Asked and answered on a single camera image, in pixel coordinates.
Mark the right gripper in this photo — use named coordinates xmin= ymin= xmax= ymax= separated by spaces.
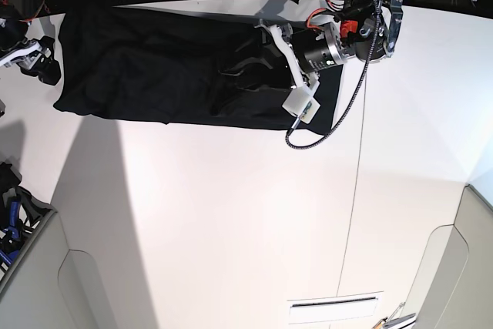
xmin=1 ymin=36 xmax=61 ymax=85

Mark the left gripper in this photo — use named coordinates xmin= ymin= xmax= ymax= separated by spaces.
xmin=218 ymin=21 xmax=355 ymax=91

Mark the black T-shirt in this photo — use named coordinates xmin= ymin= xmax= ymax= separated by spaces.
xmin=52 ymin=7 xmax=345 ymax=134

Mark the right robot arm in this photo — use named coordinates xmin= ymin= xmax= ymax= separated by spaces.
xmin=1 ymin=0 xmax=61 ymax=86

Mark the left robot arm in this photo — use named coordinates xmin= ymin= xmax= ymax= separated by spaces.
xmin=217 ymin=0 xmax=404 ymax=92

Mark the blue black clamps pile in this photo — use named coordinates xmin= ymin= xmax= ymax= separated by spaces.
xmin=1 ymin=162 xmax=51 ymax=274

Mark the grey panel left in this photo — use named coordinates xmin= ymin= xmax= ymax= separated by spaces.
xmin=1 ymin=211 xmax=100 ymax=328

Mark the grey panel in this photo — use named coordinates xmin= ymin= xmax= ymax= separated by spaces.
xmin=402 ymin=186 xmax=492 ymax=328
xmin=1 ymin=211 xmax=100 ymax=328

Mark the grey panel right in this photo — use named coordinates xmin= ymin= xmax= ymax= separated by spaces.
xmin=402 ymin=186 xmax=492 ymax=328

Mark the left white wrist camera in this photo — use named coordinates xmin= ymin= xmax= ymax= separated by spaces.
xmin=282 ymin=86 xmax=320 ymax=124

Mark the braided camera cable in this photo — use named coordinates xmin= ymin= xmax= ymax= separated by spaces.
xmin=284 ymin=0 xmax=386 ymax=149

